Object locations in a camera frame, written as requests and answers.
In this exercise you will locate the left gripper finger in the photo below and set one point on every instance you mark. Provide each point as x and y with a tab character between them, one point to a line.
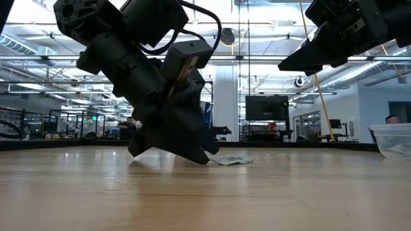
139	144
186	147

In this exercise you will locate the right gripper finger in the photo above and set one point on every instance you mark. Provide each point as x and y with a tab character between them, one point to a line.
308	61
327	33

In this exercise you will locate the green sweetener packet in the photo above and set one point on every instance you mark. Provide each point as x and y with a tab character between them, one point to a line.
232	159

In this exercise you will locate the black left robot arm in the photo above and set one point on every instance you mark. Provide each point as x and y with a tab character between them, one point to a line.
109	29

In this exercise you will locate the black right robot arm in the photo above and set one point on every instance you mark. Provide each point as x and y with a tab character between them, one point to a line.
401	19

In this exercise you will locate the person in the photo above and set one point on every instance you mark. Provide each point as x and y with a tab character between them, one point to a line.
392	119
126	128

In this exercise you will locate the blue and white mug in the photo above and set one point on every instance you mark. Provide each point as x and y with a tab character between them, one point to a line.
207	114

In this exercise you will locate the black monitor screen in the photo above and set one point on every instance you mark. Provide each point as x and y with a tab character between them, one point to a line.
266	107

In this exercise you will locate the clear plastic bowl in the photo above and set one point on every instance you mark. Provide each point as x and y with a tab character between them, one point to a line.
393	141

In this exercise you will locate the white sweetener packet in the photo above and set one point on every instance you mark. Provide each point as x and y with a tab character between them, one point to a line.
401	149

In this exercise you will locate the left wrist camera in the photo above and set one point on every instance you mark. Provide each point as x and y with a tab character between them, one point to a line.
187	54

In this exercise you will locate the black aluminium table frame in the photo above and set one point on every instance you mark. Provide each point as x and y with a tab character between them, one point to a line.
289	145

